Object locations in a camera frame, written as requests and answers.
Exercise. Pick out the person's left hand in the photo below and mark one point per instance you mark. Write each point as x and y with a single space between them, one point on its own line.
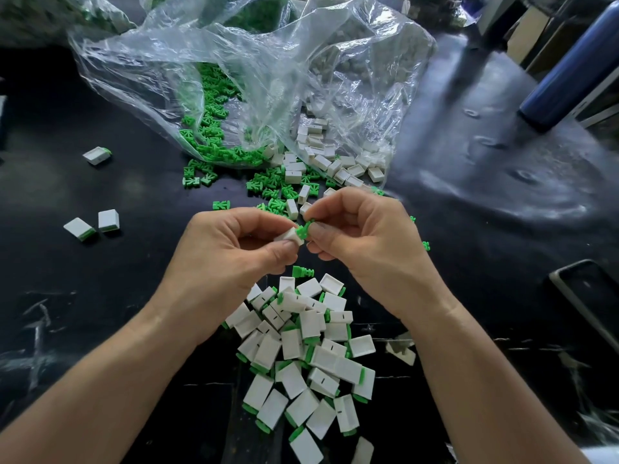
218 270

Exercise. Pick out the person's right hand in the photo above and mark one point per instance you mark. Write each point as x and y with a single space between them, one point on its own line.
382 246

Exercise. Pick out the green plastic part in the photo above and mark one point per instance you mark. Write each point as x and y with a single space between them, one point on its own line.
304 230

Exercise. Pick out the white plastic part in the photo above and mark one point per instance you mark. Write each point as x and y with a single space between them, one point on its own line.
293 236

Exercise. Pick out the heap of white caps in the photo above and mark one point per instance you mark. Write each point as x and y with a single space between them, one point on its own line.
329 164

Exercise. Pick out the assembled white-green part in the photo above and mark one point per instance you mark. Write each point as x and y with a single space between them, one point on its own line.
78 228
97 155
108 220

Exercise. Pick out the pile of assembled white-green pieces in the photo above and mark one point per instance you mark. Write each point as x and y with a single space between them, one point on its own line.
305 377

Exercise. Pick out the pile of green clips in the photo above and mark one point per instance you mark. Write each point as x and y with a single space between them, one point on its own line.
213 130

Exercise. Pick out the person's right forearm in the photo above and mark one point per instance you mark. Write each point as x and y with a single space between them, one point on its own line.
493 396

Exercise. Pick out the person's left forearm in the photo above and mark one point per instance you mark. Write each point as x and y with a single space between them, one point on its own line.
97 401

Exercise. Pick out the empty white shell right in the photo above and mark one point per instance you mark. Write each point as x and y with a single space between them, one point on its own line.
400 350

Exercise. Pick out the clear plastic bag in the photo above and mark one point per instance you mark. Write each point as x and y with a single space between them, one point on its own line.
363 62

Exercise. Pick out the black smartphone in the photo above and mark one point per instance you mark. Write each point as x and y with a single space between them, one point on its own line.
590 304

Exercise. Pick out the brown cardboard box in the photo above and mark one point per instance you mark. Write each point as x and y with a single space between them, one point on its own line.
527 32

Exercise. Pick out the blue cylinder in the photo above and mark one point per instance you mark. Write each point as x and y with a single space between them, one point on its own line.
573 67

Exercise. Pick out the plastic bag full of green pieces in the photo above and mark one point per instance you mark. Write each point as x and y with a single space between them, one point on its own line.
256 9

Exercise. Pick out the large bag of assembled pieces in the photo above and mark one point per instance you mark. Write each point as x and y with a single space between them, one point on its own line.
48 16

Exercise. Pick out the white metal frame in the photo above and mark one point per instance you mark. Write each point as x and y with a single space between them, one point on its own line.
493 6

